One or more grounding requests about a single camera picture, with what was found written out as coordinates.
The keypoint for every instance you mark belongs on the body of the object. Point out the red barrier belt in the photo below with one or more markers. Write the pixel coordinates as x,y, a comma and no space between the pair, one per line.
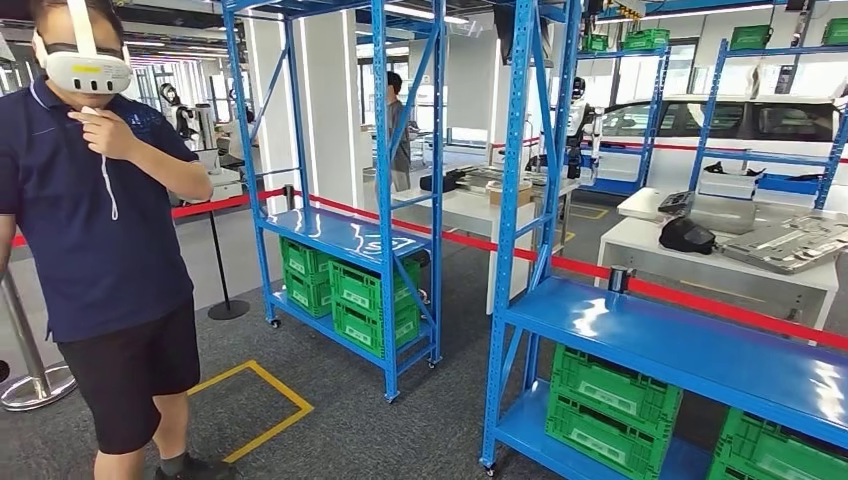
729,311
662,145

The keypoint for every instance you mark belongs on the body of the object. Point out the chrome stanchion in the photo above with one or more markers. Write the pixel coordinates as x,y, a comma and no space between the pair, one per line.
40,387

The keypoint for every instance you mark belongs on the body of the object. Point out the person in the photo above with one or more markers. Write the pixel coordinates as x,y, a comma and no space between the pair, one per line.
401,175
99,252

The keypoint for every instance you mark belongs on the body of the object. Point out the black plastic tray part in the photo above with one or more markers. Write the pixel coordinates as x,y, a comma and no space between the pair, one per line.
676,202

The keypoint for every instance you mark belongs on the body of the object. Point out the white VR headset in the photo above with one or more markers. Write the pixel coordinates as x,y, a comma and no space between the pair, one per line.
86,73

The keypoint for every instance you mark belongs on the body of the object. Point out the silver black humanoid robot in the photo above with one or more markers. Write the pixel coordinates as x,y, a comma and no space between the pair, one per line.
583,119
179,119

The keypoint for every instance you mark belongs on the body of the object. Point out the brown cardboard box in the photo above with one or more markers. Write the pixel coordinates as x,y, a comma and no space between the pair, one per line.
510,197

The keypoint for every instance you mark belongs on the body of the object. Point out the black car trim part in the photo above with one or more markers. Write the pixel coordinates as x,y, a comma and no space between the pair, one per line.
715,169

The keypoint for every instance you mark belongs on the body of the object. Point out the black zipped case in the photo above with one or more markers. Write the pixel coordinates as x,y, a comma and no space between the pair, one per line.
440,181

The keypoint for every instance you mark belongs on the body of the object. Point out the white plastic bin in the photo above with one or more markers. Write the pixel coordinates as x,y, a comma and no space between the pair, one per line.
729,185

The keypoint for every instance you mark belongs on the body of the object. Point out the white car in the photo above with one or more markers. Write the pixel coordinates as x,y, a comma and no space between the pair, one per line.
669,172

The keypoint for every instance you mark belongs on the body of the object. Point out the thin black stanchion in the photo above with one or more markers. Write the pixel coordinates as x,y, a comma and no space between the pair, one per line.
228,309

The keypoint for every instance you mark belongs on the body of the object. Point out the grey stamped metal panel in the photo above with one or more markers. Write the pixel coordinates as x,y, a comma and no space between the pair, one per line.
490,175
788,245

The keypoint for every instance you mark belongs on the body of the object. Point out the green plastic crate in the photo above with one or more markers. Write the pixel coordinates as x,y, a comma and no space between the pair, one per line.
645,40
305,295
836,32
751,38
775,450
609,391
725,472
361,288
595,43
301,258
361,331
596,444

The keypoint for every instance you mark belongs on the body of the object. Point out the white panel desk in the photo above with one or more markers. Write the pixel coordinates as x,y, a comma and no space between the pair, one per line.
636,248
464,205

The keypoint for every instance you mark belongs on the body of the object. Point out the black belt stanchion post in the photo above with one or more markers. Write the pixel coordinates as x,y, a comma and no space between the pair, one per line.
619,279
289,199

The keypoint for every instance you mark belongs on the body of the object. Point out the black hanging monitor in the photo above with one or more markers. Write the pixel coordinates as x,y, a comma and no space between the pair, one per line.
501,33

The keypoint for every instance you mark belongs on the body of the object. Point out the blue metal shelf rack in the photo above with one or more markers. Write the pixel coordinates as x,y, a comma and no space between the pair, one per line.
662,344
706,119
331,232
652,119

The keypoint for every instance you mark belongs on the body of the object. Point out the white bin blue lid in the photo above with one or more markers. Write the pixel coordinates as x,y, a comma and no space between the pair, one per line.
792,184

